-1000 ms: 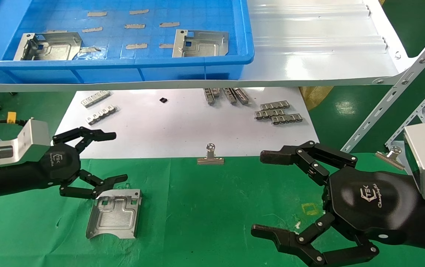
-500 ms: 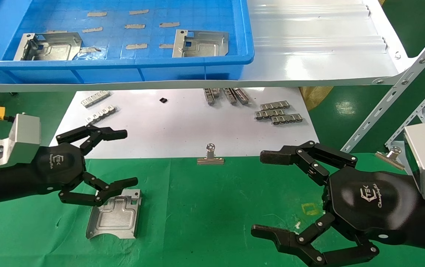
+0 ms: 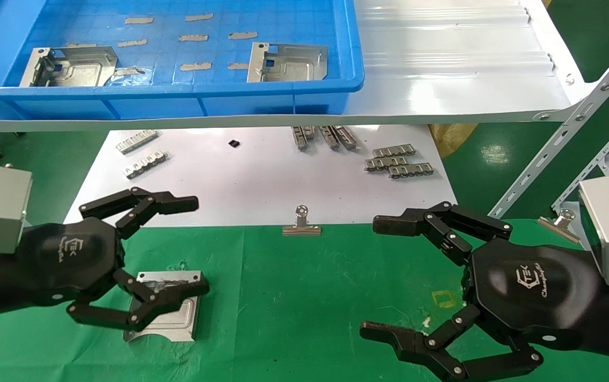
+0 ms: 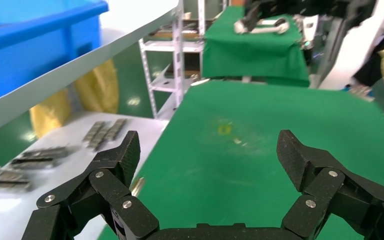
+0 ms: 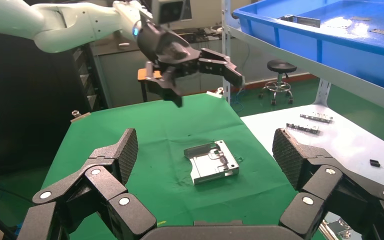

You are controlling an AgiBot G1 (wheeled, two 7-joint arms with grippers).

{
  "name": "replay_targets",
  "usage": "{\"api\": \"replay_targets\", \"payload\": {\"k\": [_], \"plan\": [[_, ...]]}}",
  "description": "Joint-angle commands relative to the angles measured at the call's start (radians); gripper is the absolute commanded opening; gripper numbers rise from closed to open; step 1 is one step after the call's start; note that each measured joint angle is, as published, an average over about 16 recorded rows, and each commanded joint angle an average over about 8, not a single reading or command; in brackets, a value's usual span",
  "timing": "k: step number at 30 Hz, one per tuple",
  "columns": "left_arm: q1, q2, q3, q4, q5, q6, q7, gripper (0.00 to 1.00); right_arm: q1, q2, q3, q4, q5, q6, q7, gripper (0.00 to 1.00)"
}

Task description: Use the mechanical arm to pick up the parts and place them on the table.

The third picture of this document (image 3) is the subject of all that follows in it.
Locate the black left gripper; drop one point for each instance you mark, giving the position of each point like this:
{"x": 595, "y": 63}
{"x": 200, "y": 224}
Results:
{"x": 70, "y": 260}

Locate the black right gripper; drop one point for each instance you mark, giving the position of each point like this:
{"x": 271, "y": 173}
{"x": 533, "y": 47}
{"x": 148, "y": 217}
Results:
{"x": 532, "y": 292}

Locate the machined aluminium plate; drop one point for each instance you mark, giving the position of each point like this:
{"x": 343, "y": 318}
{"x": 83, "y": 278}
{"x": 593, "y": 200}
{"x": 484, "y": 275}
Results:
{"x": 293, "y": 66}
{"x": 86, "y": 69}
{"x": 177, "y": 323}

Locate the grey metal link strip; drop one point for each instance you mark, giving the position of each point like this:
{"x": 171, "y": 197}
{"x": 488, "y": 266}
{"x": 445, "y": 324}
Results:
{"x": 329, "y": 139}
{"x": 309, "y": 132}
{"x": 145, "y": 164}
{"x": 345, "y": 138}
{"x": 394, "y": 150}
{"x": 386, "y": 163}
{"x": 410, "y": 170}
{"x": 137, "y": 141}
{"x": 300, "y": 139}

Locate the green table cloth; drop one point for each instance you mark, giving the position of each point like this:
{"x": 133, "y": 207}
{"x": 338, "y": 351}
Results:
{"x": 309, "y": 297}

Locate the small black block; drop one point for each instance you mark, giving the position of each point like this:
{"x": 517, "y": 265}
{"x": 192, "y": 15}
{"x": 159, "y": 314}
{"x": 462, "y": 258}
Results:
{"x": 234, "y": 143}

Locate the silver binder clip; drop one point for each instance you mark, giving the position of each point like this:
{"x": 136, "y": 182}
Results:
{"x": 559, "y": 228}
{"x": 301, "y": 229}

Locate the blue plastic bin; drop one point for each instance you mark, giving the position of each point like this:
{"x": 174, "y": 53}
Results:
{"x": 150, "y": 106}

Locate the beige tape strip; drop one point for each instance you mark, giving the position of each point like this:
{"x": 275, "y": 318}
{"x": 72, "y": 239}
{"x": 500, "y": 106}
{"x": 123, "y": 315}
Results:
{"x": 242, "y": 35}
{"x": 238, "y": 66}
{"x": 199, "y": 17}
{"x": 129, "y": 71}
{"x": 139, "y": 20}
{"x": 196, "y": 66}
{"x": 80, "y": 45}

